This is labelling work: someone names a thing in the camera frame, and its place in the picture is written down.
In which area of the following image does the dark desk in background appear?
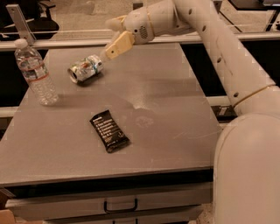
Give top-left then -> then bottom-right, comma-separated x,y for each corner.
220,0 -> 280,33

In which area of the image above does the black drawer handle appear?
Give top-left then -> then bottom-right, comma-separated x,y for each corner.
103,199 -> 138,214

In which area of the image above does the black snack bar wrapper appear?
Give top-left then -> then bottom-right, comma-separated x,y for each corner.
90,110 -> 130,153

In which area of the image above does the black office chair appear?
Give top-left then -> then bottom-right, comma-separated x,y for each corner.
0,0 -> 60,40

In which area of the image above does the grey cabinet drawer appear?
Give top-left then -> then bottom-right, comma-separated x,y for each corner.
6,182 -> 213,224

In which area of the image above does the clear plastic water bottle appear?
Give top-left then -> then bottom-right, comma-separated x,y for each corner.
14,38 -> 59,105

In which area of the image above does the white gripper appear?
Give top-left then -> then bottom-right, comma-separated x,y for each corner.
100,7 -> 154,60

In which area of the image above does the left metal railing bracket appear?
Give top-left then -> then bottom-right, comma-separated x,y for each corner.
6,4 -> 36,46

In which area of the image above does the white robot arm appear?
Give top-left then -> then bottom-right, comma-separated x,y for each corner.
101,0 -> 280,224

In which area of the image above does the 7up soda can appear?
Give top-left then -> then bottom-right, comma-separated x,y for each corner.
67,55 -> 103,83

